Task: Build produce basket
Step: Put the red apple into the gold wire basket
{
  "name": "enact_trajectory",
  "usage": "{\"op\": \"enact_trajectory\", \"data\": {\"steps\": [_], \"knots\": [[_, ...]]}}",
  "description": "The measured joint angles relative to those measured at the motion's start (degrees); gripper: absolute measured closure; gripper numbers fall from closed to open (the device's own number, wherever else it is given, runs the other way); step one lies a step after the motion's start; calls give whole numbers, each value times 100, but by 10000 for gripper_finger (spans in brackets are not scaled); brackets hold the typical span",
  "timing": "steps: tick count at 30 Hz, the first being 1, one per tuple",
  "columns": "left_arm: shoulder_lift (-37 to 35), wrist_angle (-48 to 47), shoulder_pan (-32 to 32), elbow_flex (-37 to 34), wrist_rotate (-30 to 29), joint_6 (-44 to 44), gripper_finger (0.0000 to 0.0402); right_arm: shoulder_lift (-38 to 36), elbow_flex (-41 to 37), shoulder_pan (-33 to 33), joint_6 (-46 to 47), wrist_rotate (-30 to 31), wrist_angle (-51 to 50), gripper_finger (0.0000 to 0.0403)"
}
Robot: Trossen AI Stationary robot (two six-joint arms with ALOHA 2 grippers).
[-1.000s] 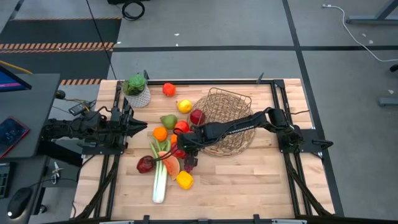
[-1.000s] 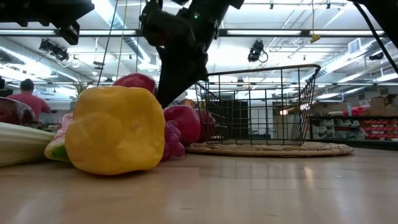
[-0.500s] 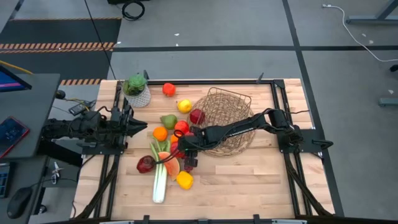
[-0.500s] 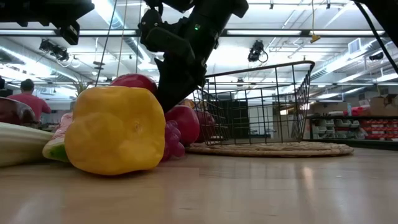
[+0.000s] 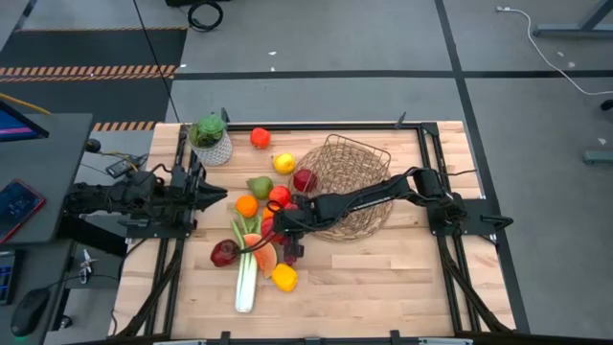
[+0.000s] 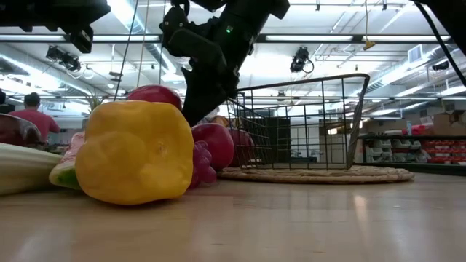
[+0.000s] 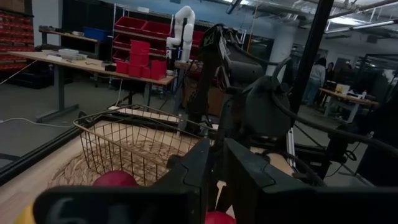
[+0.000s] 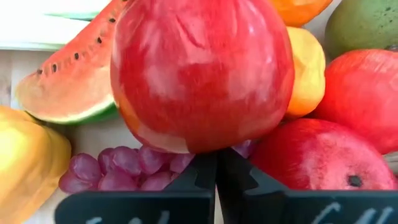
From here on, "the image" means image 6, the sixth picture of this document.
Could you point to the dark maroon apple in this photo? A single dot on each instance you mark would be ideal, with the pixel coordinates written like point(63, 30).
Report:
point(18, 132)

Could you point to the celery stalk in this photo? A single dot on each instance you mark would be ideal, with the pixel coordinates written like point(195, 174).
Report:
point(25, 167)

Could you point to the black ceiling speaker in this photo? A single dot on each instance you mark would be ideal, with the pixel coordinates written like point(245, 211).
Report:
point(440, 66)

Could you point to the black ceiling device cluster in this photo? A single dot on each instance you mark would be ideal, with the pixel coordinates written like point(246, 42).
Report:
point(63, 58)

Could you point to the black cabinet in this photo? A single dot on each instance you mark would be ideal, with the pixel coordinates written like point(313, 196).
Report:
point(280, 142)

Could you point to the cardboard box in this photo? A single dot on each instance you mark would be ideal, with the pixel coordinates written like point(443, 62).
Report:
point(449, 123)

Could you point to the person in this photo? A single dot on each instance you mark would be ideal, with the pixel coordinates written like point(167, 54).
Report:
point(34, 120)

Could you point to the watermelon slice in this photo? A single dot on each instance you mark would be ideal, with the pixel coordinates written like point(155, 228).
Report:
point(67, 171)

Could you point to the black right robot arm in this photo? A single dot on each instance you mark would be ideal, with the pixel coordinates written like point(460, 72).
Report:
point(453, 18)

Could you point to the pink red apple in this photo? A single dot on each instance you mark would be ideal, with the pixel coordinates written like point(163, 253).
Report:
point(213, 145)

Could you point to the white ceiling vent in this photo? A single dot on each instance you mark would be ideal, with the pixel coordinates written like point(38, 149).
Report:
point(415, 54)

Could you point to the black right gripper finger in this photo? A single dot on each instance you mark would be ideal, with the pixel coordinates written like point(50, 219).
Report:
point(207, 94)

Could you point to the overhead rig bar with lights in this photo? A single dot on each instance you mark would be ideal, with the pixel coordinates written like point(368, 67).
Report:
point(358, 38)

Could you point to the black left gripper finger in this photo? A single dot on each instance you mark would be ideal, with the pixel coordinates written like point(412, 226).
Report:
point(82, 39)

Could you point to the yellow bell pepper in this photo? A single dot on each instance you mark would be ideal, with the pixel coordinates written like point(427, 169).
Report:
point(136, 153)

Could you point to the green plant in patterned pot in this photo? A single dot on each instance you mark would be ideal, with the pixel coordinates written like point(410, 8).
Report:
point(95, 103)

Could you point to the purple grape bunch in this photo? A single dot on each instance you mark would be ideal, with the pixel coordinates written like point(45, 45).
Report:
point(202, 163)

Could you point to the black ceiling camera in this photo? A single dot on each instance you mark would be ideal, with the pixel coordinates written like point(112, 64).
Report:
point(299, 62)

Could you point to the storage shelf with bins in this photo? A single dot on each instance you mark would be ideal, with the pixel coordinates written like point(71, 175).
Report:
point(444, 150)

